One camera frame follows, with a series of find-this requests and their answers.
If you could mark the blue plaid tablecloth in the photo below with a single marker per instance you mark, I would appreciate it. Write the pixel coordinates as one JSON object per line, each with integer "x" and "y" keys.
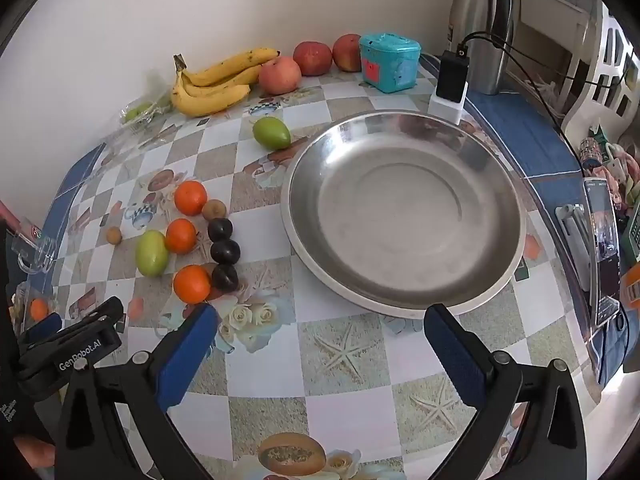
{"x": 550, "y": 173}

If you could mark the orange tangerine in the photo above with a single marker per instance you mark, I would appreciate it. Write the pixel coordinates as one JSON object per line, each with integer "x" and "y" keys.
{"x": 190, "y": 197}
{"x": 192, "y": 284}
{"x": 181, "y": 236}

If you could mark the orange fruit at edge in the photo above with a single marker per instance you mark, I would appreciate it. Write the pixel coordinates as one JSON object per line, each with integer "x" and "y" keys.
{"x": 38, "y": 309}

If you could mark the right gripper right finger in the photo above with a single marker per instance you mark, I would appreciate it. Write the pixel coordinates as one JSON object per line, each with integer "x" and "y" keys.
{"x": 550, "y": 443}

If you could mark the middle red apple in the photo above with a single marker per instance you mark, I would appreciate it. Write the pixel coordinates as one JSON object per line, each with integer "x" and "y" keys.
{"x": 313, "y": 58}

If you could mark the teal plastic box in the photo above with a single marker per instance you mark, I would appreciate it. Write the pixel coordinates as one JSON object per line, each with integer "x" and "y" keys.
{"x": 389, "y": 62}

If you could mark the right red apple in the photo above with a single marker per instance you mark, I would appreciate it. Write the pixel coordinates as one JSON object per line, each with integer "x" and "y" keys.
{"x": 346, "y": 53}

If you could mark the person's left hand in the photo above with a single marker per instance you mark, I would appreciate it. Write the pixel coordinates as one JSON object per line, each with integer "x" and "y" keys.
{"x": 37, "y": 453}

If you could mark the black charger on white base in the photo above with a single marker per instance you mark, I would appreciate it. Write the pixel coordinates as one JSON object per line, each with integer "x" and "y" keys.
{"x": 449, "y": 96}

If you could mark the white wooden chair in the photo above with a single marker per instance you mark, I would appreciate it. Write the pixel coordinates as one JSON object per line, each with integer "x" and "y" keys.
{"x": 586, "y": 56}

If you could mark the orange tangerine top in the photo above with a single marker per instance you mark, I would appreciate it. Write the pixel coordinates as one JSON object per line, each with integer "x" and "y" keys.
{"x": 190, "y": 197}

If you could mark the pointed green mango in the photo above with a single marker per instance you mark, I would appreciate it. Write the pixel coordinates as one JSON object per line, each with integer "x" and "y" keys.
{"x": 272, "y": 133}

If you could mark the dark plum top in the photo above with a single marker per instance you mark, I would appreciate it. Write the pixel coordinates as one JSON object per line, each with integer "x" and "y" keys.
{"x": 219, "y": 229}

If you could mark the red apple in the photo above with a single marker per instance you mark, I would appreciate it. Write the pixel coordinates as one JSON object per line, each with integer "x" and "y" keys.
{"x": 346, "y": 53}
{"x": 313, "y": 58}

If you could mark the colourful clutter pile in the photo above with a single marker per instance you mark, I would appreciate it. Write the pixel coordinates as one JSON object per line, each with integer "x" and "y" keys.
{"x": 604, "y": 159}

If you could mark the orange tangerine bottom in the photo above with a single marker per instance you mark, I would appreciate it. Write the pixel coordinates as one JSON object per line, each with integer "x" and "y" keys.
{"x": 192, "y": 284}

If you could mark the dark plum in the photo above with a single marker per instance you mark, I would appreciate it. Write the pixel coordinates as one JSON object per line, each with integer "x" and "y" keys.
{"x": 224, "y": 278}
{"x": 219, "y": 229}
{"x": 225, "y": 252}

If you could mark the brown kiwi fruit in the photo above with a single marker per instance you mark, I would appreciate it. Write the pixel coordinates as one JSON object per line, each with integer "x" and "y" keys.
{"x": 214, "y": 209}

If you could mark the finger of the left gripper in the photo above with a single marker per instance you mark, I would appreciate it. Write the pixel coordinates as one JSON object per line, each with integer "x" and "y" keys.
{"x": 42, "y": 330}
{"x": 100, "y": 323}

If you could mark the pale pink apple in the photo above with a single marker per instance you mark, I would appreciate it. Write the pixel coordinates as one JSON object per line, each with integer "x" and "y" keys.
{"x": 280, "y": 75}

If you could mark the glass mug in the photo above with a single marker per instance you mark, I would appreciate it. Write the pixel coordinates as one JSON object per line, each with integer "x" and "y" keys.
{"x": 35, "y": 249}

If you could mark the round green apple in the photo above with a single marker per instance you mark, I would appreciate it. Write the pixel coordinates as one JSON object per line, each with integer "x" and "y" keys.
{"x": 151, "y": 254}

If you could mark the steel thermos jug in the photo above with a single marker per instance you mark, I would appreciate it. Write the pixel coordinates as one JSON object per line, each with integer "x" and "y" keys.
{"x": 493, "y": 20}

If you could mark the large steel plate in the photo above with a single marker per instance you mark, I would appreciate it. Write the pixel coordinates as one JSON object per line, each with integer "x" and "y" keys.
{"x": 396, "y": 211}

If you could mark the dark plum bottom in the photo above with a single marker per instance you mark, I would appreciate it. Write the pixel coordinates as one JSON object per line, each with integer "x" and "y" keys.
{"x": 224, "y": 278}

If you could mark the banana bunch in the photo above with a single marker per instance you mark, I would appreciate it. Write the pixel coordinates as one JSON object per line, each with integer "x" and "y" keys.
{"x": 210, "y": 91}

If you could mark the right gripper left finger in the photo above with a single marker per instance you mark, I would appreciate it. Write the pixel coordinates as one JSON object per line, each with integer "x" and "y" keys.
{"x": 91, "y": 442}

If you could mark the smartphone on stand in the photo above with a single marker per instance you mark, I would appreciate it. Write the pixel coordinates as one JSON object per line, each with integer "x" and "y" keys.
{"x": 604, "y": 252}

